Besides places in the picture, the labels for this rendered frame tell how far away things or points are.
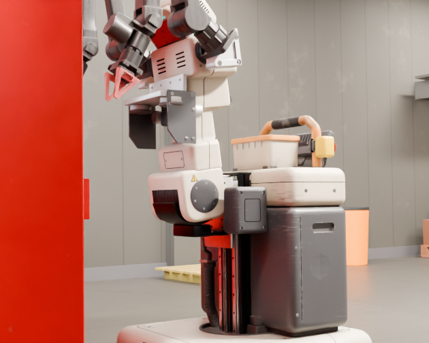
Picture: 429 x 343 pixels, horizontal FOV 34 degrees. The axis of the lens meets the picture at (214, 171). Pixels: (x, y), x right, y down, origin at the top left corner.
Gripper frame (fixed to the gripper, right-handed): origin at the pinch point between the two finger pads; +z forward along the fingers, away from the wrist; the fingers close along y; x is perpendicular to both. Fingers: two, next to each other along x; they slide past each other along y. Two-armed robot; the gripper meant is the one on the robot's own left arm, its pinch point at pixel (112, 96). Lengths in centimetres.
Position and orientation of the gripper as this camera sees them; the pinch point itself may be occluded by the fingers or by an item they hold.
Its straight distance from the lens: 196.0
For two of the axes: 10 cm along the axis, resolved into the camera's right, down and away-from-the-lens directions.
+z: -3.7, 8.9, -2.9
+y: 5.5, -0.4, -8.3
